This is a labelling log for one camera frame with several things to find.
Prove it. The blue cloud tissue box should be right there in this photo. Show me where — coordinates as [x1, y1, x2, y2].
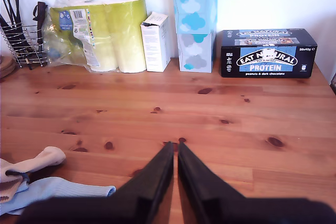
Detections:
[172, 0, 218, 35]

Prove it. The black protein bar box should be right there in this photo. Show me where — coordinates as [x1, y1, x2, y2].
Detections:
[219, 28, 318, 79]

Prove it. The beige ribbed sock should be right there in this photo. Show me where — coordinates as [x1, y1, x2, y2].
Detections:
[0, 146, 66, 204]

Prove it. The chrome wire rack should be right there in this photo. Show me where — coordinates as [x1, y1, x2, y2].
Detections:
[0, 23, 49, 68]

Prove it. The white carton box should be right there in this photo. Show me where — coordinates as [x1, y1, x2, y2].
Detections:
[140, 11, 171, 72]

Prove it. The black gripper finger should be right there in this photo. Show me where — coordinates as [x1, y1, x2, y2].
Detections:
[111, 141, 175, 224]
[177, 141, 246, 224]

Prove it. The yellow-green paper roll pack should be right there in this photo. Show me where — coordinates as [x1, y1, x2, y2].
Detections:
[43, 0, 148, 74]

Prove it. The dark brown strapped tool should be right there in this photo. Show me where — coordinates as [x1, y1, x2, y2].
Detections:
[33, 1, 49, 51]

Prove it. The grey cloud tissue box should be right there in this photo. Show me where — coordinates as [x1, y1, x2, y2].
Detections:
[176, 30, 217, 73]

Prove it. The light blue ribbed sock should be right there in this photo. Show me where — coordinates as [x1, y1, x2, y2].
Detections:
[0, 176, 117, 216]
[14, 180, 30, 196]

